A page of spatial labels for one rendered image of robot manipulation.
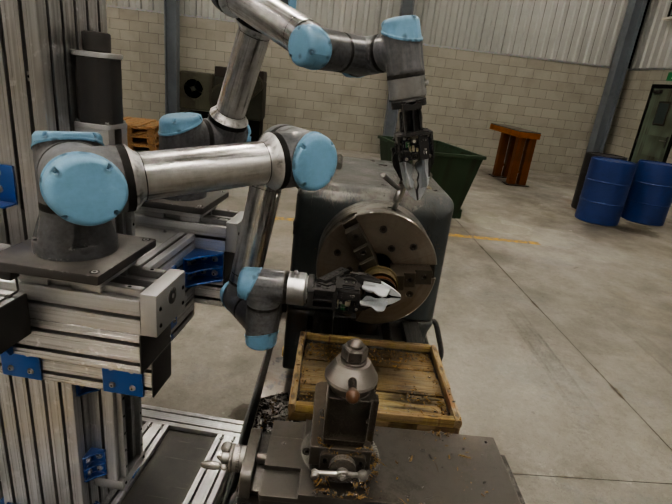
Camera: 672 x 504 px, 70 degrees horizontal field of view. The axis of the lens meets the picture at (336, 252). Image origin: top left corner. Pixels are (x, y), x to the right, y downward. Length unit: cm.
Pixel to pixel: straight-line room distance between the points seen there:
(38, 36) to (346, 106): 1024
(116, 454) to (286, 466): 88
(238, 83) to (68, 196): 70
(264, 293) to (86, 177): 43
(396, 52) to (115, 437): 124
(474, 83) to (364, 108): 251
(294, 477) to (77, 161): 58
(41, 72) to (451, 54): 1072
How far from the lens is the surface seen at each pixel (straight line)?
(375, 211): 120
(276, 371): 176
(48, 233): 102
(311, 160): 97
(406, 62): 99
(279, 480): 80
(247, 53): 138
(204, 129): 145
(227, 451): 84
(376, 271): 113
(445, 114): 1158
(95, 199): 85
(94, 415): 155
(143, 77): 1185
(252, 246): 115
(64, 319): 108
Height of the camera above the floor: 153
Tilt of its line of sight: 20 degrees down
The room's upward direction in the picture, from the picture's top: 7 degrees clockwise
